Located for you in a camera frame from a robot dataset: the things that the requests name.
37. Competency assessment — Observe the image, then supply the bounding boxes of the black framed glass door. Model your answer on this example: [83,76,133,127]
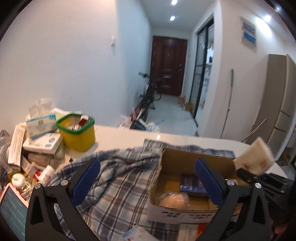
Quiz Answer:
[190,19,214,123]

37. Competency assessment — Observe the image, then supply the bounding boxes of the white light switch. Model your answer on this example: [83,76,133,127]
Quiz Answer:
[110,36,116,46]

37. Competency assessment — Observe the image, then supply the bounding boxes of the pink framed teal tablet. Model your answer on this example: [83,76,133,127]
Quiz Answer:
[1,183,29,240]

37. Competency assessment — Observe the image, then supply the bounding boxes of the black bicycle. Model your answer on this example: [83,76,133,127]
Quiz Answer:
[132,72,161,121]

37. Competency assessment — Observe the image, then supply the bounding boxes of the bagged round bread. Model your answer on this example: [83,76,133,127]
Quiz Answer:
[159,192,190,209]

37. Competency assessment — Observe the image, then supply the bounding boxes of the red white box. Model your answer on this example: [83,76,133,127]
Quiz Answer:
[177,224,208,241]

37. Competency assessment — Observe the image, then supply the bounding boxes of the white blue mask box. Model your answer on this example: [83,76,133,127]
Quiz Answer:
[23,133,62,155]

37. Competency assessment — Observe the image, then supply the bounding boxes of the white shopping bag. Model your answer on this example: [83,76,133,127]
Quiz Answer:
[118,115,132,129]

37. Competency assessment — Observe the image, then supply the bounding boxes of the long white medicine box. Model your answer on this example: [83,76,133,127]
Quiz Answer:
[8,126,26,168]

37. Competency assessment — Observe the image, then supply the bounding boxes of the white round bottle cap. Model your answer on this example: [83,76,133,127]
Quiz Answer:
[11,173,26,190]

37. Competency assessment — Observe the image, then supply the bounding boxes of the white fuzzy sponge pad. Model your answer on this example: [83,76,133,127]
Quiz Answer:
[233,137,275,176]

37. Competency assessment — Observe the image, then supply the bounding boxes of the open cardboard box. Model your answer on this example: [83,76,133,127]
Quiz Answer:
[147,148,243,225]

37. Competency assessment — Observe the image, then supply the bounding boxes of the person's right hand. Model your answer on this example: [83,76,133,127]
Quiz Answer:
[271,222,291,241]

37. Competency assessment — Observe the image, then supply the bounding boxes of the white bottle with red label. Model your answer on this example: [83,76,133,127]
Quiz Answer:
[38,165,55,185]

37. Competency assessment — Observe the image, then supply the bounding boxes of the brown boxes by door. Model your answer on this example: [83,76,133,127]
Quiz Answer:
[178,95,192,111]

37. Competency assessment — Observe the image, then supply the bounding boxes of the blue plaid shirt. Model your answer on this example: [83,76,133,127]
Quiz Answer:
[43,141,235,240]

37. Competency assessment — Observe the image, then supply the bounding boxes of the tissue pack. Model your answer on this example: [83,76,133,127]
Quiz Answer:
[26,98,57,140]

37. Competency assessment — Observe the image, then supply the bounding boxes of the dark red entrance door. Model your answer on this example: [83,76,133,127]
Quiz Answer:
[149,36,188,96]

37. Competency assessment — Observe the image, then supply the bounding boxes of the yellow bin with green rim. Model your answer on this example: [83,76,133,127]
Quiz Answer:
[56,113,95,152]

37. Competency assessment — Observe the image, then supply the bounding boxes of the beige refrigerator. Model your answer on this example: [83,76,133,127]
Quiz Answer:
[246,54,295,156]

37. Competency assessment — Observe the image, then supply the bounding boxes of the wall electrical panel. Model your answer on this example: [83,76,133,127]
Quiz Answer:
[240,16,257,52]

